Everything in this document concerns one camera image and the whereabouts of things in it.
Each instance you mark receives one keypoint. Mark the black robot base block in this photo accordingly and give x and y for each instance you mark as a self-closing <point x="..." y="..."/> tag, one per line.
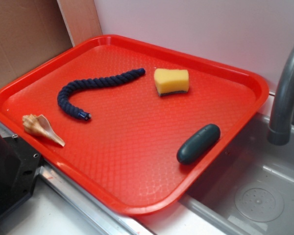
<point x="19" y="167"/>

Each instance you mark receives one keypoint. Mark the beige conch seashell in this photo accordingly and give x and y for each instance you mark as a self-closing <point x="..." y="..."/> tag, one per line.
<point x="40" y="126"/>

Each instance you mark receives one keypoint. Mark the brown cardboard panel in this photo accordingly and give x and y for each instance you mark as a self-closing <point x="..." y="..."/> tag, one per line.
<point x="34" y="31"/>

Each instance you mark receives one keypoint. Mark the red plastic tray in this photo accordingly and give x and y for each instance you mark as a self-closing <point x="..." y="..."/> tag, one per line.
<point x="121" y="138"/>

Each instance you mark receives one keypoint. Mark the grey plastic sink basin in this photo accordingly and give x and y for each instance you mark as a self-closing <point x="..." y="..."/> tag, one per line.
<point x="208" y="207"/>

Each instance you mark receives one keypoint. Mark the yellow sponge with green pad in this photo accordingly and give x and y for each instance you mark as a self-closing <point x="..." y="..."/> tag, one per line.
<point x="171" y="81"/>

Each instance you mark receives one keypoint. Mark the dark green oval case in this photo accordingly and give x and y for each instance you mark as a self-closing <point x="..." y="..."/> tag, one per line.
<point x="196" y="145"/>

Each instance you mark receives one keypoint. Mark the round sink drain cover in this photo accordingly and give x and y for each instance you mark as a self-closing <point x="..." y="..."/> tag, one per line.
<point x="258" y="202"/>

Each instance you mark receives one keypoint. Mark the grey toy faucet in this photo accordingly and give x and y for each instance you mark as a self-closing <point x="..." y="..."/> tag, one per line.
<point x="282" y="113"/>

